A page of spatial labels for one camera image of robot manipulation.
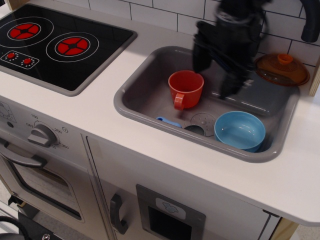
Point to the grey cabinet door handle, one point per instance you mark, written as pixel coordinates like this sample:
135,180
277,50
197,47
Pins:
120,225

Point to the white oven door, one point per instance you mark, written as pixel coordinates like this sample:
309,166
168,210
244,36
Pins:
60,189

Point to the blue handled grey spoon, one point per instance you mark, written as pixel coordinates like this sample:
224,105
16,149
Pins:
192,128

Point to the grey dispenser panel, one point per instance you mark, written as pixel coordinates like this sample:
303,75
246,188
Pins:
168,219

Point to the light blue plastic bowl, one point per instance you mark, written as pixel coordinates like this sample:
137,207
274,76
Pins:
241,130

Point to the dark grey toy faucet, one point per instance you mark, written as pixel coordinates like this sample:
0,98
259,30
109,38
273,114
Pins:
311,29

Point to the black toy stove top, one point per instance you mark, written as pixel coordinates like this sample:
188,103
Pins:
58,51

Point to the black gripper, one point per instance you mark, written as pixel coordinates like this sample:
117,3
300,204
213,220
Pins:
231,43

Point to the grey oven door handle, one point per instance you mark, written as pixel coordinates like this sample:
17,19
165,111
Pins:
34,161

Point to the orange plastic cup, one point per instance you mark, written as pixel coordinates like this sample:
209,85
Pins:
186,88

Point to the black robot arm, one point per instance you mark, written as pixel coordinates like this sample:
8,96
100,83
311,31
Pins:
240,9

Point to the grey oven dial knob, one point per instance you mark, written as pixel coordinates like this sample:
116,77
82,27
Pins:
41,135

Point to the orange transparent pot lid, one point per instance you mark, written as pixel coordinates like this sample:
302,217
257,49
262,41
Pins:
282,69

